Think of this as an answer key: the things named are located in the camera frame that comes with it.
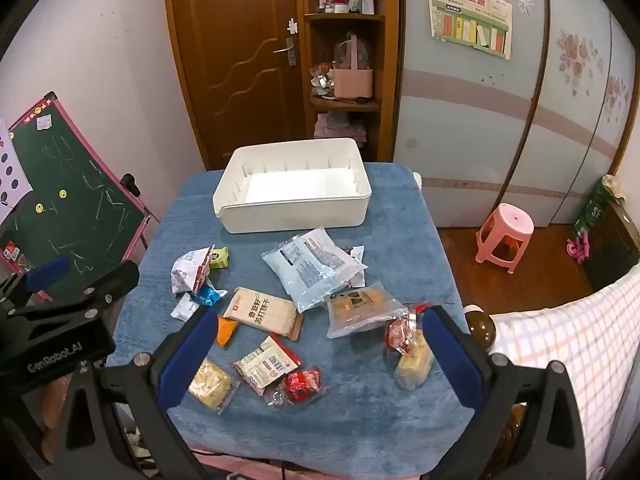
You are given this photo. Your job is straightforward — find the person's left forearm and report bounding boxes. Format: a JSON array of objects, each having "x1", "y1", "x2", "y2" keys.
[{"x1": 39, "y1": 375, "x2": 76, "y2": 463}]

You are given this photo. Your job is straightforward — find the red spicy snack packet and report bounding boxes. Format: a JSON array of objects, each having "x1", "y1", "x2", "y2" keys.
[{"x1": 382, "y1": 317, "x2": 418, "y2": 358}]

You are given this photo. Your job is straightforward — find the wall poster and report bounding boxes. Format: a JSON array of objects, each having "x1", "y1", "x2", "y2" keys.
[{"x1": 426, "y1": 0, "x2": 514, "y2": 60}]

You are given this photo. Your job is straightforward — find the folded pink cloths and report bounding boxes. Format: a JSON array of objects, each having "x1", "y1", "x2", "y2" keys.
[{"x1": 314, "y1": 112, "x2": 368, "y2": 148}]

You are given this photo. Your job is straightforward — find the green printed bag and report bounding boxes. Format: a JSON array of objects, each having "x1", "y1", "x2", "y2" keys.
[{"x1": 572, "y1": 175, "x2": 626, "y2": 241}]

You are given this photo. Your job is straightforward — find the pale blue floral wardrobe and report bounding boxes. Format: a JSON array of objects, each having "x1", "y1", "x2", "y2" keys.
[{"x1": 392, "y1": 0, "x2": 638, "y2": 228}]

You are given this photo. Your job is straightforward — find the small orange snack packet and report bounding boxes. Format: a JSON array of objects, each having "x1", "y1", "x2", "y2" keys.
[{"x1": 215, "y1": 314, "x2": 240, "y2": 347}]

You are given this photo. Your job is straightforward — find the white plastic storage box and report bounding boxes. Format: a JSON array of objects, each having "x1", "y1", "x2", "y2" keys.
[{"x1": 212, "y1": 139, "x2": 373, "y2": 235}]

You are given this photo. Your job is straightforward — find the brown round bedpost knob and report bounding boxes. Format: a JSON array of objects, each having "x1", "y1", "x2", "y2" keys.
[
  {"x1": 487, "y1": 402, "x2": 528, "y2": 480},
  {"x1": 465, "y1": 305, "x2": 497, "y2": 348}
]

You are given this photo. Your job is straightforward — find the beige cracker packet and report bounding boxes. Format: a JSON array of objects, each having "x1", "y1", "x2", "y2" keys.
[{"x1": 222, "y1": 286, "x2": 304, "y2": 342}]

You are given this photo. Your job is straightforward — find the white red wrapper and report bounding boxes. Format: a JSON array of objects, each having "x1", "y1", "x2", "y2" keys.
[{"x1": 171, "y1": 246, "x2": 216, "y2": 295}]

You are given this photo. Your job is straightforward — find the checkered white blanket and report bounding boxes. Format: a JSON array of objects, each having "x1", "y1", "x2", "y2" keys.
[{"x1": 487, "y1": 262, "x2": 640, "y2": 480}]

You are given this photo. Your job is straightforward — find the white red green snack packet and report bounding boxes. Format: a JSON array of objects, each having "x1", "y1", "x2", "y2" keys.
[{"x1": 233, "y1": 334, "x2": 303, "y2": 396}]

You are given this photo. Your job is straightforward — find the blue foil candy wrapper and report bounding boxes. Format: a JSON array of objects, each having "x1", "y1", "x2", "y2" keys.
[{"x1": 190, "y1": 285, "x2": 228, "y2": 307}]

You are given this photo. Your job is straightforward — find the pink plastic stool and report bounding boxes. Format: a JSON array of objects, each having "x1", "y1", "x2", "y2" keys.
[{"x1": 475, "y1": 203, "x2": 535, "y2": 275}]

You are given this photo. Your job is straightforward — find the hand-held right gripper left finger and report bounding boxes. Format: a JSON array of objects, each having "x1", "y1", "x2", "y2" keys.
[{"x1": 52, "y1": 304, "x2": 220, "y2": 480}]

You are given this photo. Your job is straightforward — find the white paper with dark dots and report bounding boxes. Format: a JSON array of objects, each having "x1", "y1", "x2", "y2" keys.
[{"x1": 0, "y1": 117, "x2": 33, "y2": 208}]

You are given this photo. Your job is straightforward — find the green chalkboard with pink frame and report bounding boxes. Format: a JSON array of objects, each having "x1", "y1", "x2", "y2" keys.
[{"x1": 0, "y1": 92, "x2": 161, "y2": 306}]

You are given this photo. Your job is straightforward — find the blue plush table cloth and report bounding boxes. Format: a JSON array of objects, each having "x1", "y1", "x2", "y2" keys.
[{"x1": 107, "y1": 162, "x2": 476, "y2": 466}]

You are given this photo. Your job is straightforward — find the metal door handle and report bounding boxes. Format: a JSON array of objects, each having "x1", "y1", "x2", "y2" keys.
[{"x1": 272, "y1": 37, "x2": 297, "y2": 67}]

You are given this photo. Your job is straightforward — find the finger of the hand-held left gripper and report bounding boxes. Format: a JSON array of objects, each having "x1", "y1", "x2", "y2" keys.
[
  {"x1": 7, "y1": 260, "x2": 141, "y2": 325},
  {"x1": 0, "y1": 255, "x2": 72, "y2": 311}
]

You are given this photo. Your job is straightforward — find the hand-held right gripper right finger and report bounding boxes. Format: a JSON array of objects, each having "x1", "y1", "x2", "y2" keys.
[{"x1": 423, "y1": 304, "x2": 588, "y2": 480}]

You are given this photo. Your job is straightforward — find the large clear white-label bag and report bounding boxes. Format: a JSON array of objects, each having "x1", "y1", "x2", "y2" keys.
[{"x1": 261, "y1": 227, "x2": 367, "y2": 313}]

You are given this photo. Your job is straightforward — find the clear packet of yellow noodles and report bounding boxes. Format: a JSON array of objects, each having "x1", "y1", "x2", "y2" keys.
[{"x1": 187, "y1": 356, "x2": 241, "y2": 415}]

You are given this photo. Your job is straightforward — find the brown wooden door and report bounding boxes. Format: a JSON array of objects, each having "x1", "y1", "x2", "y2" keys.
[{"x1": 162, "y1": 0, "x2": 308, "y2": 171}]

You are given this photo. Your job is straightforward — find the clear packet of rice crackers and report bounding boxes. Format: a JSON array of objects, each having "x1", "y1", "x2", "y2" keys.
[{"x1": 394, "y1": 332, "x2": 435, "y2": 391}]

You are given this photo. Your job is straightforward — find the round red snack packet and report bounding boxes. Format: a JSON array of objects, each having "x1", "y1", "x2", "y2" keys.
[{"x1": 266, "y1": 366, "x2": 323, "y2": 407}]

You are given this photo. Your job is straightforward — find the wooden corner shelf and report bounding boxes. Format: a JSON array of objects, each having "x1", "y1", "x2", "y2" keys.
[{"x1": 292, "y1": 0, "x2": 406, "y2": 163}]

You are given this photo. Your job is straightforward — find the pink basket with handle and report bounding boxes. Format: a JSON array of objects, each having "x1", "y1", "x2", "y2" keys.
[{"x1": 332, "y1": 32, "x2": 375, "y2": 99}]

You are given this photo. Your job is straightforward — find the clear packet of brown cakes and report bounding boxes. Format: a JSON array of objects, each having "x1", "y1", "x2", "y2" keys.
[{"x1": 326, "y1": 282, "x2": 408, "y2": 339}]

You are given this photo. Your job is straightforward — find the pink toy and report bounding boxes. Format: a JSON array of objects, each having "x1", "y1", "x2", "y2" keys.
[{"x1": 566, "y1": 237, "x2": 591, "y2": 263}]

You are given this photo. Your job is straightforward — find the shiny foil packet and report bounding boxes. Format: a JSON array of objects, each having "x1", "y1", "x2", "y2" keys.
[{"x1": 310, "y1": 62, "x2": 336, "y2": 98}]

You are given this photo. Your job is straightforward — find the dark wooden cabinet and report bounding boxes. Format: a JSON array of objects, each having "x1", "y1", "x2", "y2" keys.
[{"x1": 582, "y1": 197, "x2": 640, "y2": 293}]

